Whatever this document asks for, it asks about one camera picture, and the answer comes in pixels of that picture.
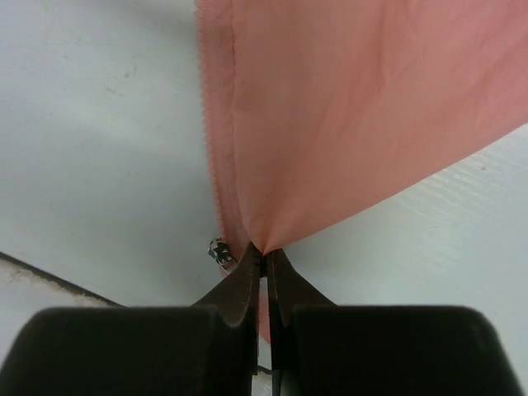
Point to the salmon pink hooded jacket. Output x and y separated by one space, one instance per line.
385 142

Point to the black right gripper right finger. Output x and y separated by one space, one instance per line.
322 348

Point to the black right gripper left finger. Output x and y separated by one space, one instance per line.
208 348

